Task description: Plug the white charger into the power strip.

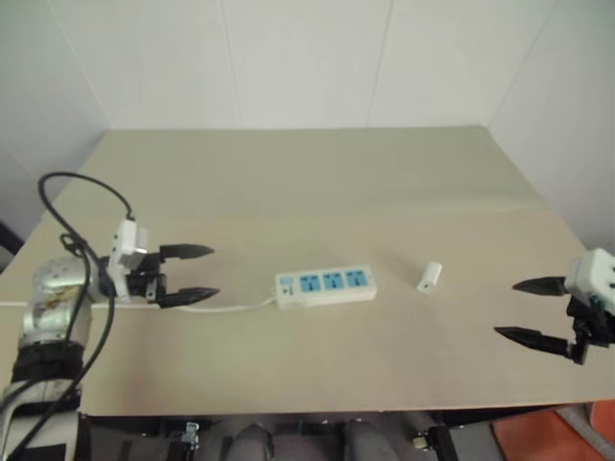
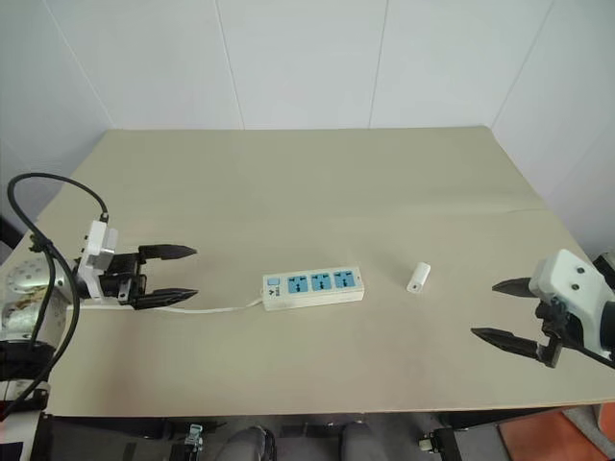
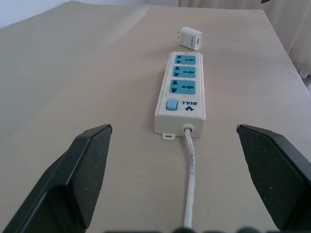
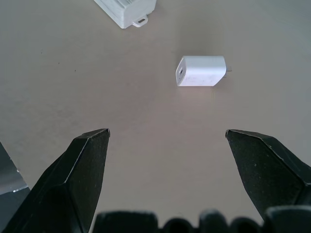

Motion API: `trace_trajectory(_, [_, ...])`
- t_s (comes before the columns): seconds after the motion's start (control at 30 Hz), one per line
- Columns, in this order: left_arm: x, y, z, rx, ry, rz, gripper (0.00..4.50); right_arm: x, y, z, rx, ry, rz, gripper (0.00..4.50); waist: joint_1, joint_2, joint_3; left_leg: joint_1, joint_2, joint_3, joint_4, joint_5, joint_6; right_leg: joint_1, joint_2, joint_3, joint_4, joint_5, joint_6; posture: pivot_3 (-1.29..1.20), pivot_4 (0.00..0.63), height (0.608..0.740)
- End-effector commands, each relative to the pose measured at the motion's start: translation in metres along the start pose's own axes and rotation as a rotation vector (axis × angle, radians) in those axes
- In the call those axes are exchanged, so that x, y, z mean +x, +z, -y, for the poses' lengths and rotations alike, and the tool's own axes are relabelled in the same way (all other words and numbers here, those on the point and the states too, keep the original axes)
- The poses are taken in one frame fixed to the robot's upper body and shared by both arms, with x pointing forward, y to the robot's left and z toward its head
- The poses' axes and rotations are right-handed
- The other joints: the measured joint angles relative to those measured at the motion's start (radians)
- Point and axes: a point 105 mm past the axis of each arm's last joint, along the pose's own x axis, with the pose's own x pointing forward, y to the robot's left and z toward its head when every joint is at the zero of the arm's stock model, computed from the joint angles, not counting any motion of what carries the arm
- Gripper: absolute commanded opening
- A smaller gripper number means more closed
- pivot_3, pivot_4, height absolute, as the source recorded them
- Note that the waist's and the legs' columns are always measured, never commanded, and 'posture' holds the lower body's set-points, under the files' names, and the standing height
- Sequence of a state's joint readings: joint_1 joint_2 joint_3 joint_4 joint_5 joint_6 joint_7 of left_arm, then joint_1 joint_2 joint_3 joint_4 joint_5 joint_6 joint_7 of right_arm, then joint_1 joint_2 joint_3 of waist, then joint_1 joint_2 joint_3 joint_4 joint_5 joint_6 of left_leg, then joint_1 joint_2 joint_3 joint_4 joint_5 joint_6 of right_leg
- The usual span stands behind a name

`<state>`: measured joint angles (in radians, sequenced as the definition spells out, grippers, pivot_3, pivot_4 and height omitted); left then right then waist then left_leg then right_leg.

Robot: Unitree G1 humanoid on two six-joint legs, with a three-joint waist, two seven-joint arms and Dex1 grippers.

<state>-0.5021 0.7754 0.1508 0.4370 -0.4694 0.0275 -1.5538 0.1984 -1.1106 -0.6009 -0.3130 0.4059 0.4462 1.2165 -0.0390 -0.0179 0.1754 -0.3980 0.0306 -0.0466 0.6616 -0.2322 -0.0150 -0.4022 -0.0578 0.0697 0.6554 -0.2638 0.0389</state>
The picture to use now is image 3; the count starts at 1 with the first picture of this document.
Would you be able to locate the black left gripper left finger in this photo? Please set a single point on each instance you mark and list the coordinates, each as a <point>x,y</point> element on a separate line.
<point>73,179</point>

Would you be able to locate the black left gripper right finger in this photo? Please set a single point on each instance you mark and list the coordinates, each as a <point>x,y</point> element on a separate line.
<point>274,174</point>

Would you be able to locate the white power strip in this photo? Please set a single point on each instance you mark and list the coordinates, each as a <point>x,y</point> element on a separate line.
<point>181,97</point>

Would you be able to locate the white USB charger plug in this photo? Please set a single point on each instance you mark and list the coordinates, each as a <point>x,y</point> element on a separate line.
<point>190,38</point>

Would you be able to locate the black right gripper tip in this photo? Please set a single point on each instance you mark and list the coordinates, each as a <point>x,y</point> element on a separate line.
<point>265,1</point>

